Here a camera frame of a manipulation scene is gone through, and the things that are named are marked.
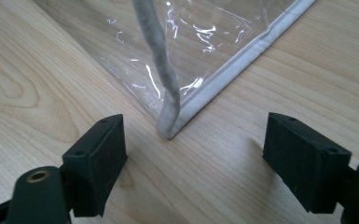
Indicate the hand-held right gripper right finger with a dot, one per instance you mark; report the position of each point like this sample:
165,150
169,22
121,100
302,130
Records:
304,168

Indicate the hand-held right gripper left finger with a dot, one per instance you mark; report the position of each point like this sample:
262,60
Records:
93,168

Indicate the clear plastic bag white trim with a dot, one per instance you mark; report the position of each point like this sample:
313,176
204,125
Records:
230,72

